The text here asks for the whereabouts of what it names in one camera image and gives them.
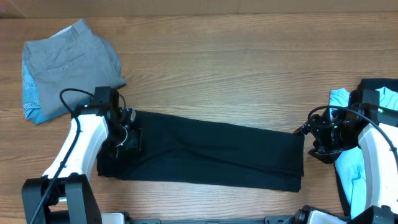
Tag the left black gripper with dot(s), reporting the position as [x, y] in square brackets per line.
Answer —
[135, 140]

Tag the grey folded shorts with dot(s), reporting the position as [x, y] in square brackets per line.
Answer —
[76, 58]

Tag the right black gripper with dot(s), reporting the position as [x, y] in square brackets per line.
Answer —
[314, 126]

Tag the black t-shirt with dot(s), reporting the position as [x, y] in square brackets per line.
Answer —
[176, 149]

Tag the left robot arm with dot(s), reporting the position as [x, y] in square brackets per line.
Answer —
[63, 194]

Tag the blue denim folded garment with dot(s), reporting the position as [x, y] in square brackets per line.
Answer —
[30, 99]

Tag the black garment under pile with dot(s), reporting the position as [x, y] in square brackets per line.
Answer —
[376, 83]

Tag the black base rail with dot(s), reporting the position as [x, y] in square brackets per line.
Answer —
[283, 219]

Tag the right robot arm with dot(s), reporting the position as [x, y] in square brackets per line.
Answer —
[357, 133]

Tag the light blue t-shirt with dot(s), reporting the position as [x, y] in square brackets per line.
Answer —
[350, 168]

